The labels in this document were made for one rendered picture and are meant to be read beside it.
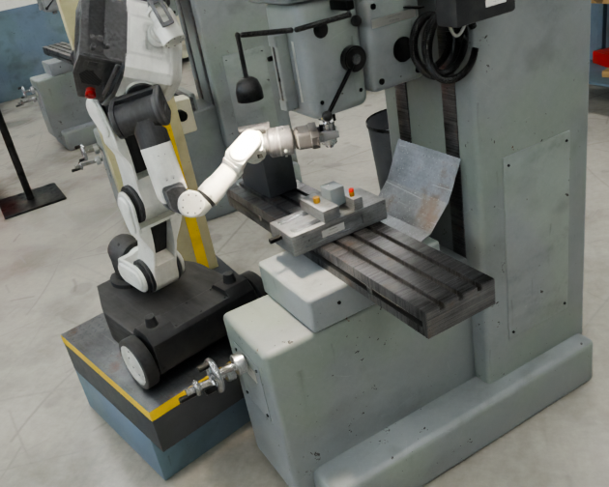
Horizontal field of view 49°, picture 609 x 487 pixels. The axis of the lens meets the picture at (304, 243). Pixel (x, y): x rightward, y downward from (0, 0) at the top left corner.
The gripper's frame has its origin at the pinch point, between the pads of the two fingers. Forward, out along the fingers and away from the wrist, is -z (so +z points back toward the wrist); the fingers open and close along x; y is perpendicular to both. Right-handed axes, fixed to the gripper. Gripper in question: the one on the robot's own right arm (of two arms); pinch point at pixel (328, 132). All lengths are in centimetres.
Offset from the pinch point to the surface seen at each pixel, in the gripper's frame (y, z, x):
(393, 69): -16.1, -21.0, -3.4
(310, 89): -16.8, 3.8, -11.7
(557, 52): -9, -74, 9
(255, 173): 25, 26, 44
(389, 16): -30.5, -21.0, -3.4
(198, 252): 108, 72, 155
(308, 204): 22.0, 9.2, 0.2
